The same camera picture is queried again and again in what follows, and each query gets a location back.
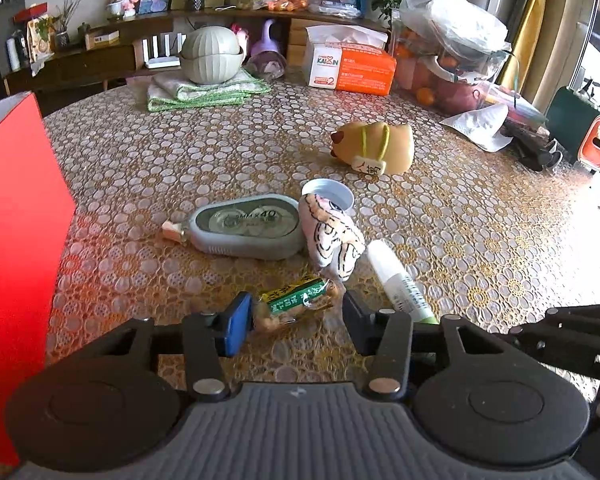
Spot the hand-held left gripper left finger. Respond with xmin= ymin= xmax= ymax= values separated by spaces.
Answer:
xmin=86 ymin=291 xmax=254 ymax=402

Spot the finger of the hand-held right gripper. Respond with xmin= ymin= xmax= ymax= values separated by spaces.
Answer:
xmin=502 ymin=321 xmax=600 ymax=378
xmin=542 ymin=302 xmax=600 ymax=327

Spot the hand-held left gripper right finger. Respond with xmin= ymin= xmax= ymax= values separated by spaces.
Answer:
xmin=342 ymin=291 xmax=527 ymax=401

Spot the green snack packet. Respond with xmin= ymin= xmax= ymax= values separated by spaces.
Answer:
xmin=252 ymin=274 xmax=346 ymax=334

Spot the red cardboard box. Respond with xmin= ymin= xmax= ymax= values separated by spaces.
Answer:
xmin=0 ymin=91 xmax=77 ymax=467

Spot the white glue stick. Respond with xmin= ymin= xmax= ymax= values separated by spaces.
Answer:
xmin=367 ymin=238 xmax=437 ymax=325

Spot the white black-striped soft toy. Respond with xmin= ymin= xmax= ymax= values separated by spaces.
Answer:
xmin=299 ymin=193 xmax=366 ymax=281

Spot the grey correction tape dispenser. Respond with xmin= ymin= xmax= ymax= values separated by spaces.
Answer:
xmin=187 ymin=193 xmax=305 ymax=261

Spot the small peach eraser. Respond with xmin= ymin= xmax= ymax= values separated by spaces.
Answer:
xmin=161 ymin=219 xmax=189 ymax=245

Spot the white plastic cap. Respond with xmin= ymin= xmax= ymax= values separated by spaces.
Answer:
xmin=300 ymin=178 xmax=354 ymax=213

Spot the black clip-shaped object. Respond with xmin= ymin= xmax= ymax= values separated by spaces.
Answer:
xmin=499 ymin=122 xmax=562 ymax=171

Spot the tan cat-shaped toy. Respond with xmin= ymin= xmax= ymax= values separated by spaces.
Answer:
xmin=329 ymin=120 xmax=414 ymax=177

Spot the green and orange desktop bin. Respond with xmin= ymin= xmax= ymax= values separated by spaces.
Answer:
xmin=544 ymin=84 xmax=600 ymax=174

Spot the white crumpled paper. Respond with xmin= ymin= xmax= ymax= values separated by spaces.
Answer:
xmin=439 ymin=103 xmax=510 ymax=152

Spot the stack of coloured papers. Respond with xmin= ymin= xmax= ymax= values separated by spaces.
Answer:
xmin=480 ymin=82 xmax=549 ymax=126

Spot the green folded cloth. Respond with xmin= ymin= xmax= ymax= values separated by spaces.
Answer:
xmin=146 ymin=67 xmax=272 ymax=113

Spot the orange and white tissue box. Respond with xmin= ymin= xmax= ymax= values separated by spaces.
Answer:
xmin=302 ymin=24 xmax=397 ymax=95

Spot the green ribbed lidded bowl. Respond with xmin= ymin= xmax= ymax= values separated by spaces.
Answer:
xmin=178 ymin=26 xmax=246 ymax=85

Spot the white router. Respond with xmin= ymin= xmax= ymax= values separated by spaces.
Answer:
xmin=140 ymin=32 xmax=187 ymax=70

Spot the purple watering can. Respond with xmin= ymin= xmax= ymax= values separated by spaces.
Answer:
xmin=250 ymin=18 xmax=287 ymax=61

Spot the pink small toy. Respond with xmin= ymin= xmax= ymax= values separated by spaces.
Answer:
xmin=229 ymin=22 xmax=251 ymax=54

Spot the clear bag of fruit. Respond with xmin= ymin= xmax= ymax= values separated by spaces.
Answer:
xmin=392 ymin=0 xmax=512 ymax=120

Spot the yellow curtain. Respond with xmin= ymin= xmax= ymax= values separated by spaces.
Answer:
xmin=494 ymin=0 xmax=564 ymax=97

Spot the wooden television console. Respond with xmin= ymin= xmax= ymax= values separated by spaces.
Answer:
xmin=4 ymin=9 xmax=397 ymax=97

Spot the yellow and white box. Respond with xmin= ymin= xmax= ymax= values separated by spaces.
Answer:
xmin=84 ymin=29 xmax=121 ymax=51

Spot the vase with dry twigs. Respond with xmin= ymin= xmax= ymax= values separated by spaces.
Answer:
xmin=49 ymin=0 xmax=86 ymax=52

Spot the printed snack bag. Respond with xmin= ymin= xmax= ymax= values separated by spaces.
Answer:
xmin=25 ymin=17 xmax=56 ymax=64

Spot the white bottle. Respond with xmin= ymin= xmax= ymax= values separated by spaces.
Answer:
xmin=5 ymin=34 xmax=24 ymax=72

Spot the red flat box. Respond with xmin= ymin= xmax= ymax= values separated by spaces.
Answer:
xmin=13 ymin=3 xmax=49 ymax=24

